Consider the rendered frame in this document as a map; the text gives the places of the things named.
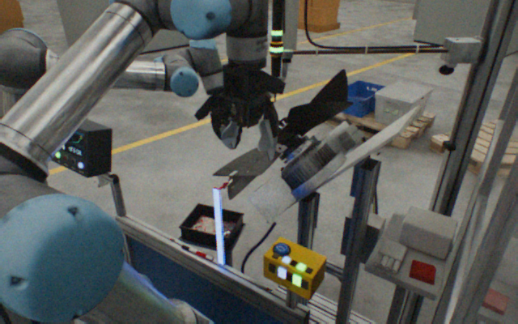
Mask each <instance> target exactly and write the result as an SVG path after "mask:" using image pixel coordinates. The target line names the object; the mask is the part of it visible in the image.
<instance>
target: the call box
mask: <svg viewBox="0 0 518 324"><path fill-rule="evenodd" d="M280 242H281V243H283V244H286V245H288V252H287V253H286V254H280V256H279V258H278V259H276V258H272V255H273V254H274V253H276V251H275V246H276V245H277V244H279V243H280ZM285 256H287V257H288V258H290V259H291V260H292V259H293V260H295V261H297V262H298V263H297V264H296V265H295V267H294V266H292V265H290V262H291V260H290V261H289V262H288V263H286V262H284V261H283V258H284V257H285ZM326 259H327V257H326V256H324V255H322V254H319V253H317V252H315V251H312V250H310V249H308V248H305V247H303V246H301V245H297V244H296V243H294V242H291V241H289V240H287V239H284V238H282V237H279V239H278V240H277V241H276V242H275V243H274V244H273V245H272V247H271V248H270V249H269V250H268V251H267V252H266V253H265V255H264V277H265V278H267V279H269V280H271V281H273V282H275V283H276V284H279V285H281V286H283V287H284V288H287V289H289V290H290V291H292V292H295V293H297V294H299V295H301V296H303V297H304V298H305V299H307V300H309V301H310V300H311V299H312V296H313V295H314V293H315V292H316V290H317V289H318V288H319V286H320V285H321V283H322V281H323V279H324V278H325V267H326ZM270 262H271V263H273V264H274V265H276V273H275V274H273V273H271V272H269V263H270ZM299 263H303V264H304V265H305V266H306V267H305V269H304V270H303V271H302V270H300V269H297V266H298V265H299ZM308 267H310V268H312V269H313V272H312V273H311V274H309V273H306V272H305V271H306V269H307V268H308ZM279 268H281V269H283V270H285V271H286V272H290V273H292V274H293V275H296V276H299V277H300V278H301V279H305V280H307V281H308V282H309V284H308V290H307V289H305V288H302V287H301V285H300V286H299V285H297V284H294V283H293V281H292V282H290V281H288V280H286V278H285V279H284V278H281V277H279V276H278V269H279Z"/></svg>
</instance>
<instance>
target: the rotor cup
mask: <svg viewBox="0 0 518 324"><path fill-rule="evenodd" d="M282 121H284V122H285V123H286V124H287V123H288V122H287V117H284V118H282V119H281V120H279V127H278V141H277V143H278V144H281V145H284V146H287V147H288V148H287V149H286V150H285V151H284V152H283V153H282V154H281V155H280V156H279V159H280V160H284V159H285V158H286V157H288V156H289V155H290V154H291V153H292V152H293V151H294V150H295V149H297V148H298V147H299V146H301V145H302V144H303V143H304V142H305V141H307V140H308V139H309V137H308V136H307V135H305V136H303V137H302V138H300V137H299V136H298V135H297V134H292V133H289V132H286V131H283V130H282V129H283V127H284V126H285V125H284V124H283V123H282Z"/></svg>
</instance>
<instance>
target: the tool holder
mask: <svg viewBox="0 0 518 324"><path fill-rule="evenodd" d="M289 50H290V51H283V52H284V54H283V55H282V69H281V74H280V77H277V78H279V79H281V81H285V80H286V76H287V63H288V62H291V58H292V57H293V51H292V49H289Z"/></svg>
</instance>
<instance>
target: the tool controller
mask: <svg viewBox="0 0 518 324"><path fill-rule="evenodd" d="M112 132H113V130H112V128H109V127H107V126H103V125H101V124H98V123H97V122H96V121H92V120H89V119H86V118H85V119H84V121H83V122H82V123H81V125H80V127H79V128H78V129H77V130H76V131H75V132H74V133H73V134H72V136H71V137H70V138H69V139H68V141H67V152H64V151H62V150H60V152H61V157H60V158H57V157H56V155H55V156H54V157H53V158H52V159H51V161H53V162H55V163H57V164H60V165H63V167H65V168H68V169H69V170H71V171H73V172H75V173H77V174H79V175H81V176H83V177H85V178H91V177H97V176H100V175H104V174H105V173H106V174H107V173H108V172H111V161H112ZM64 155H67V156H68V160H67V161H65V160H64V159H63V157H64ZM72 158H74V159H75V164H72V163H71V162H70V161H71V159H72ZM80 161H81V162H83V169H80V168H79V162H80Z"/></svg>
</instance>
